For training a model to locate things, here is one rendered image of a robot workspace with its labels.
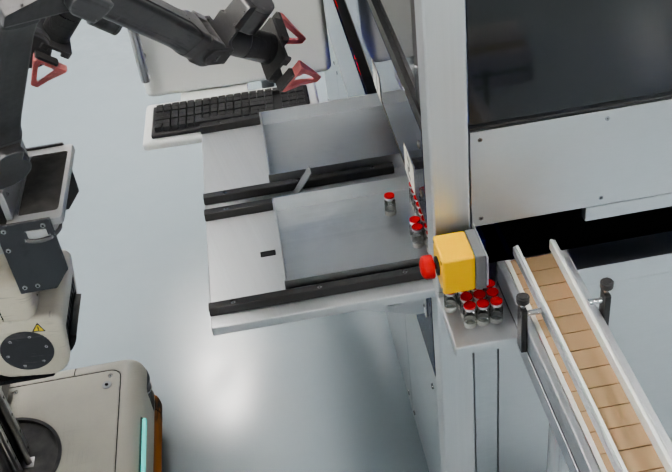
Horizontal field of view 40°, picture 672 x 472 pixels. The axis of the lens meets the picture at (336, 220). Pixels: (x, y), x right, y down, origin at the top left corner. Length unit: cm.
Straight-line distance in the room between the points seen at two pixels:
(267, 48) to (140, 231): 183
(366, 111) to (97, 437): 101
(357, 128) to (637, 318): 73
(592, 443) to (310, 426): 136
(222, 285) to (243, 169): 38
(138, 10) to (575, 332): 83
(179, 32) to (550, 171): 63
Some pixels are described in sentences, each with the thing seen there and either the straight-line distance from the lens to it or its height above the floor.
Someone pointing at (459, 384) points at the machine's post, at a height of 64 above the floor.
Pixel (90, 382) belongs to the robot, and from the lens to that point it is 250.
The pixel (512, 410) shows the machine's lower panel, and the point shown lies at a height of 53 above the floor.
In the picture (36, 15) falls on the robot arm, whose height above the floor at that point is 152.
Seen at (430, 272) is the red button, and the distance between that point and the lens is 150.
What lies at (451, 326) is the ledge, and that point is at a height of 88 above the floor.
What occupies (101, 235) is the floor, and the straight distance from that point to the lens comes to 346.
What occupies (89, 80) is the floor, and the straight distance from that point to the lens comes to 452.
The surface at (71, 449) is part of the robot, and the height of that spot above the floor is 28.
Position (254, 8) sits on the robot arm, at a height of 134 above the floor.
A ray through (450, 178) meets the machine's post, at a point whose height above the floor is 112.
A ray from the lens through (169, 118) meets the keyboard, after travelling 236.
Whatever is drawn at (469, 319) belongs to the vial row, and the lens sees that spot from 156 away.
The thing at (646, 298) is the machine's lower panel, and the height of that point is 77.
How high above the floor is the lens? 199
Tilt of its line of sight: 37 degrees down
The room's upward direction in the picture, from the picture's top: 8 degrees counter-clockwise
